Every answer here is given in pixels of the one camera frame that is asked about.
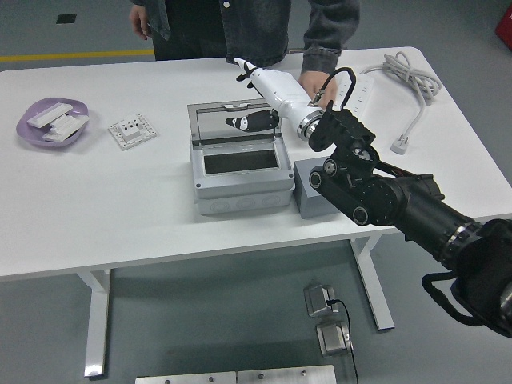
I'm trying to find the person's right hand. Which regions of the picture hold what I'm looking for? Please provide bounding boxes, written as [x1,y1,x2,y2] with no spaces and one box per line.
[130,3,154,40]

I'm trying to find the person's left hand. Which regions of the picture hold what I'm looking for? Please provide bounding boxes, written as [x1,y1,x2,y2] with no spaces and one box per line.
[299,70,338,108]

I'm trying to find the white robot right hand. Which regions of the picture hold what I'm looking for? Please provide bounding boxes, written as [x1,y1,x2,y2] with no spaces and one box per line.
[225,57,323,133]

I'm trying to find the grey electrical box clear lid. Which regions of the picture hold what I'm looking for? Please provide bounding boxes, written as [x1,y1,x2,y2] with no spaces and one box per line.
[186,99,295,217]

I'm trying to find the red object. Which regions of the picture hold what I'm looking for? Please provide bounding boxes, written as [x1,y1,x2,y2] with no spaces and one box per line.
[494,7,512,39]

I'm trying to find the metal floor socket box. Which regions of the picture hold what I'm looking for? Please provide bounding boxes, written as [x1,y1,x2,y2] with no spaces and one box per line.
[315,322,355,357]
[302,283,339,318]

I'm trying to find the white power strip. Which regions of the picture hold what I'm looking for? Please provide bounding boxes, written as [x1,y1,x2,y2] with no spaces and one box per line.
[334,73,375,121]

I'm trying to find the person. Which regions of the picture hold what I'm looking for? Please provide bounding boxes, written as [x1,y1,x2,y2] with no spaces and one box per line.
[130,0,361,77]

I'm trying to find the grey cube with round hole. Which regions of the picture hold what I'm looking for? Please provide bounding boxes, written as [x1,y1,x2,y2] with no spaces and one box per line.
[294,158,341,219]

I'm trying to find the long white plastic bar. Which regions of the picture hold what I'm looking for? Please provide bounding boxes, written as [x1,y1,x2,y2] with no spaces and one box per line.
[26,102,73,128]

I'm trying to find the small white plastic part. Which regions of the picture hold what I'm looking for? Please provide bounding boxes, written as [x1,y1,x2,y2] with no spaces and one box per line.
[42,130,75,143]

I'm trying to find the purple plate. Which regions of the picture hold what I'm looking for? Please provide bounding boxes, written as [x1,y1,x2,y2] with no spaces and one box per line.
[15,97,90,151]

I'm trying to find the white table right leg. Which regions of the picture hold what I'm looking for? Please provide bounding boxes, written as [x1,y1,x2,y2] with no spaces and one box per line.
[350,235,395,332]

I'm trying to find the white table leg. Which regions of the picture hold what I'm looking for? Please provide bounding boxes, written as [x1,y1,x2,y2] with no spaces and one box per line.
[350,235,395,332]
[75,268,111,379]

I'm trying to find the metal plate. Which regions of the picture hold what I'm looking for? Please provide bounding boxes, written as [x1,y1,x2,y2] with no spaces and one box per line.
[236,364,337,384]
[134,371,238,384]

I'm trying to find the white table left leg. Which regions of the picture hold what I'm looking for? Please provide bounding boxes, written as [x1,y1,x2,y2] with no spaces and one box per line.
[75,268,111,379]

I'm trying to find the grey power cord with plug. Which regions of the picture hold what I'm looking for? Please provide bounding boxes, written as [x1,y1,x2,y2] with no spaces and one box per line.
[359,51,443,155]

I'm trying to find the white wall socket panel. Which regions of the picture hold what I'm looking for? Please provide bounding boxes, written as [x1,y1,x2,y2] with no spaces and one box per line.
[108,113,159,151]

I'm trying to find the white plastic switch part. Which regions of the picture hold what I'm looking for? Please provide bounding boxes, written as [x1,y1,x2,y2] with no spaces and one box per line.
[50,113,89,135]

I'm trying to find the black floor cable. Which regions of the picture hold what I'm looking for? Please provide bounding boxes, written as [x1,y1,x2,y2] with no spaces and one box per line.
[326,298,359,381]

